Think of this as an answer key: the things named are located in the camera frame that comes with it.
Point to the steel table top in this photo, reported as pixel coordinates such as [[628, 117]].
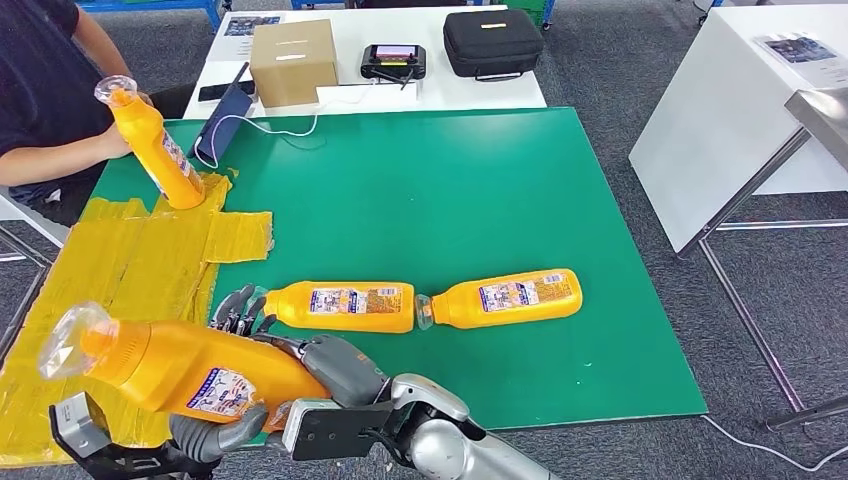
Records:
[[821, 119]]

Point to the metal table legs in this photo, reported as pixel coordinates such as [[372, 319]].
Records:
[[782, 225]]

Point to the black zipped carrying case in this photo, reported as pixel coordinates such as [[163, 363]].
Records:
[[493, 43]]

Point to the person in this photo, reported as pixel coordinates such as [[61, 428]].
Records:
[[40, 79]]

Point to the black phone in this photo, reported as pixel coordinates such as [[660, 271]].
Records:
[[222, 91]]

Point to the black remote controller with screen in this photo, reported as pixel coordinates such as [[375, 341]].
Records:
[[393, 63]]

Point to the blue metal frame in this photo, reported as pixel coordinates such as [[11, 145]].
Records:
[[166, 5]]

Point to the green table board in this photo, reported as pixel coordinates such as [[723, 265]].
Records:
[[464, 185]]

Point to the printed paper sheet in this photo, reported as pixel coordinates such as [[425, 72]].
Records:
[[798, 52], [246, 28]]

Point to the small white table with legs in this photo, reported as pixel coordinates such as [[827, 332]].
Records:
[[26, 218]]

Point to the yellow tape patch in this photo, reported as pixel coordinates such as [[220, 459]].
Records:
[[132, 265]]

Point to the large white table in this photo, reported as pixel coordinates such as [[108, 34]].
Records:
[[715, 99]]

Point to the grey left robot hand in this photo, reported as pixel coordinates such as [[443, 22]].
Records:
[[212, 440]]

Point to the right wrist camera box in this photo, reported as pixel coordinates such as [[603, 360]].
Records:
[[331, 430]]

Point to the brown cardboard box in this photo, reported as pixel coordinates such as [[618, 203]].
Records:
[[293, 63]]

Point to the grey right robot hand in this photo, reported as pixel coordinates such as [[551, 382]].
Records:
[[344, 374]]

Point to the dark blue tablet sleeve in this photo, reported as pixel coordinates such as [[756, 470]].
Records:
[[224, 122]]

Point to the green plastic crate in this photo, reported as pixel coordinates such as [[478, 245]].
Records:
[[530, 8]]

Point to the orange bottle with clear cap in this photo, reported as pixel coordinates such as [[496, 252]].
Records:
[[464, 308], [298, 311], [159, 159], [166, 364]]

